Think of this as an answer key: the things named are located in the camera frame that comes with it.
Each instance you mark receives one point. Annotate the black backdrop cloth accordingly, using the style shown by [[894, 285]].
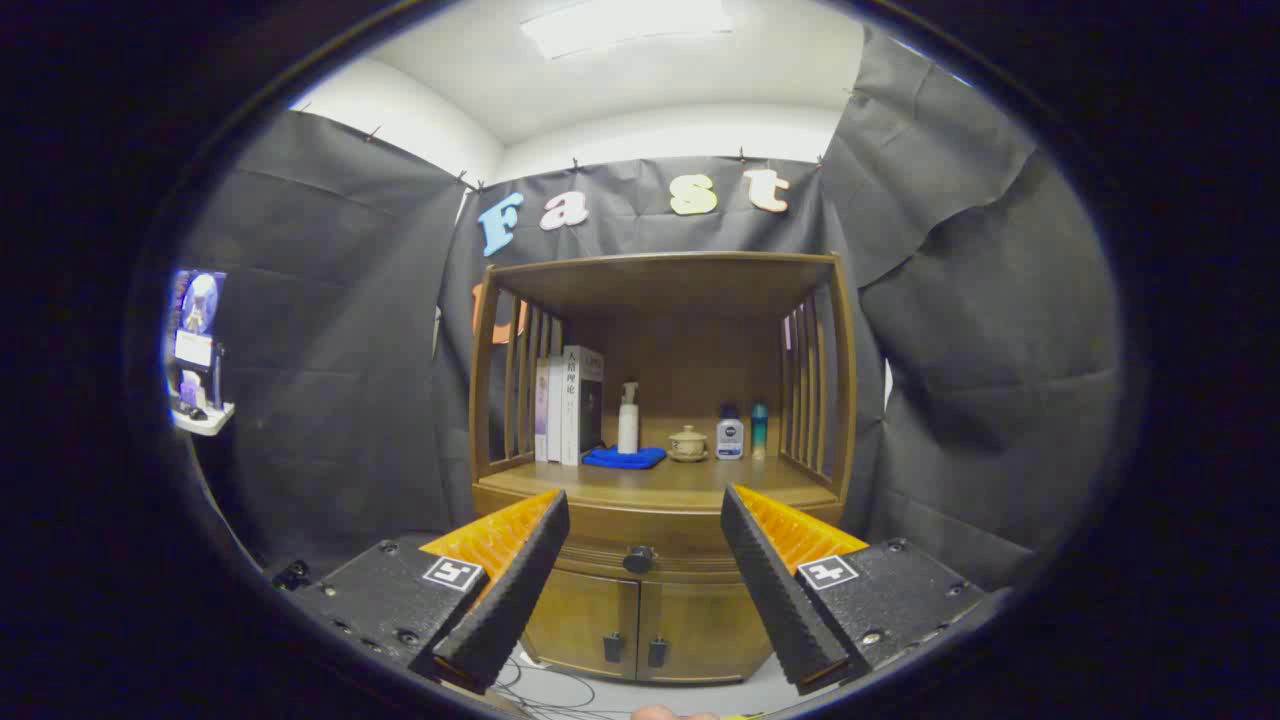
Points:
[[330, 350]]

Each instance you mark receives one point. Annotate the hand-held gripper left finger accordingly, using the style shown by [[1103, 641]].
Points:
[[515, 585]]

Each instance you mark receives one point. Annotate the wooden countertop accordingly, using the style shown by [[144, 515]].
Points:
[[680, 482]]

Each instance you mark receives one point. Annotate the white stand with screen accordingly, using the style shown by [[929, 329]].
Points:
[[195, 350]]

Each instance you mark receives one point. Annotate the beige lidded ceramic cup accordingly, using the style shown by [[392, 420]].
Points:
[[688, 443]]

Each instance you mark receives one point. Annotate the ceiling light panel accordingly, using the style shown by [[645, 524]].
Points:
[[625, 25]]

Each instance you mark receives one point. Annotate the wooden cabinet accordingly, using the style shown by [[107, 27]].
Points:
[[680, 290]]

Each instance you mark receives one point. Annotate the wooden cabinet door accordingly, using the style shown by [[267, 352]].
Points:
[[585, 615], [700, 625]]

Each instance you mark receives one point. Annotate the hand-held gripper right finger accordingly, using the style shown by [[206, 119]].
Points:
[[770, 590]]

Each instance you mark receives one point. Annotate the white pump bottle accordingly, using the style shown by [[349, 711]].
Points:
[[628, 425]]

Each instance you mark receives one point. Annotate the wooden drawer with black knob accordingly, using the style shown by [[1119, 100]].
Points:
[[650, 528]]

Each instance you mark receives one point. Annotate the white bottle with blue cap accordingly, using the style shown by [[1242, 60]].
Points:
[[730, 438]]

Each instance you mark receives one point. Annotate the thin lilac-spine book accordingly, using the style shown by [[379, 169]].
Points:
[[541, 410]]

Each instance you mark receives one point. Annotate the white-spine book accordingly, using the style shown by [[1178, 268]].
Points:
[[555, 410]]

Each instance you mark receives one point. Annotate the blue folded cloth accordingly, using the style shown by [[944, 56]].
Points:
[[625, 458]]

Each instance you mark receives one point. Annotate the slim teal bottle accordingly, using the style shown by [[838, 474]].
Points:
[[759, 430]]

